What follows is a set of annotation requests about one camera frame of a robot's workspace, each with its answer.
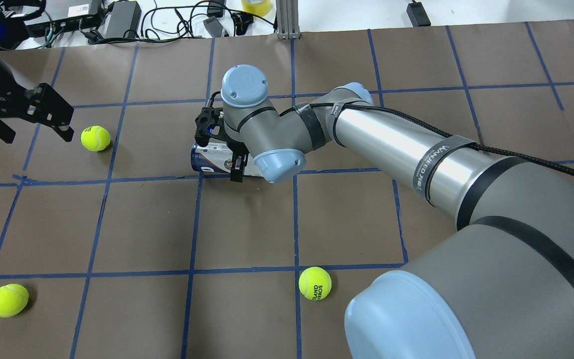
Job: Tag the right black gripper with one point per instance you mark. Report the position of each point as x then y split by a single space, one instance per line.
237 165

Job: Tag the white blue tennis ball can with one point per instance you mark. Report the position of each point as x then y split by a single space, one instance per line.
215 158

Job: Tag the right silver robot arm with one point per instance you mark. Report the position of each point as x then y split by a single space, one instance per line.
501 286

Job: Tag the tennis ball near left gripper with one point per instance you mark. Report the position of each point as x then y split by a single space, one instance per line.
95 138

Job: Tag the centre back tennis ball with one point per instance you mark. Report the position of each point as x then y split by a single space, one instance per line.
315 283

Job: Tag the front tennis ball Roland Garros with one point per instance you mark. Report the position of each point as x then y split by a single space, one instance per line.
13 299

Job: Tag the black power strip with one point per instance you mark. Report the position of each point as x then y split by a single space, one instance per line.
43 25

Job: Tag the black power adapter box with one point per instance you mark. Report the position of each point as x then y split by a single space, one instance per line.
124 19

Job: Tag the yellow tape roll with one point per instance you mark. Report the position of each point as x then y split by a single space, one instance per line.
257 7

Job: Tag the black power brick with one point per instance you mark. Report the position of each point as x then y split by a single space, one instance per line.
417 14

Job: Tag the aluminium frame post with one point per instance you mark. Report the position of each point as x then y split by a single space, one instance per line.
288 26

